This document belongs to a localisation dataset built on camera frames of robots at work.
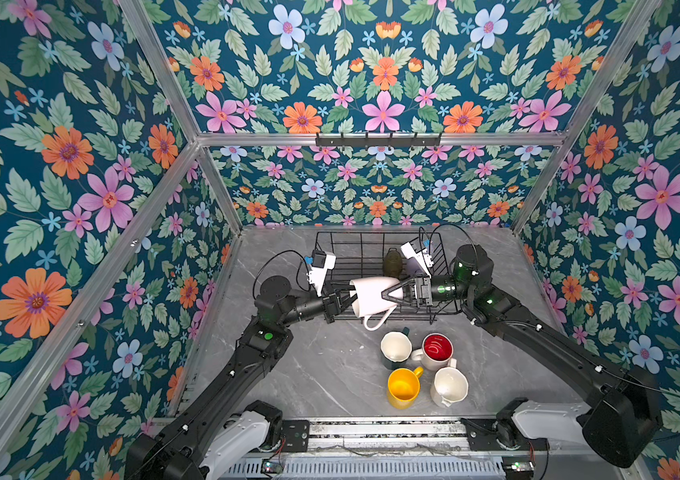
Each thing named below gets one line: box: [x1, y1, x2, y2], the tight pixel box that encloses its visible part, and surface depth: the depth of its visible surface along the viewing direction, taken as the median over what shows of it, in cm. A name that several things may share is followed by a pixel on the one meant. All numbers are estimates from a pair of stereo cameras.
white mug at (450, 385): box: [430, 358, 469, 408], surface depth 79 cm
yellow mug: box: [387, 366, 424, 410], surface depth 77 cm
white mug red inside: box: [411, 332, 454, 371], surface depth 84 cm
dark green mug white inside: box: [380, 327, 413, 371], surface depth 82 cm
